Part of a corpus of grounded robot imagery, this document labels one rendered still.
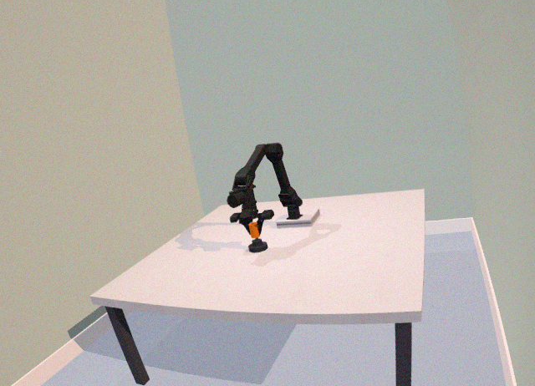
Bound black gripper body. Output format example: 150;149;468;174
229;200;274;223

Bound orange cylinder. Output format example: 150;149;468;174
249;222;260;238

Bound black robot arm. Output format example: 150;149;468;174
227;143;303;224

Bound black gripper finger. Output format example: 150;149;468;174
238;222;251;235
257;220;265;235

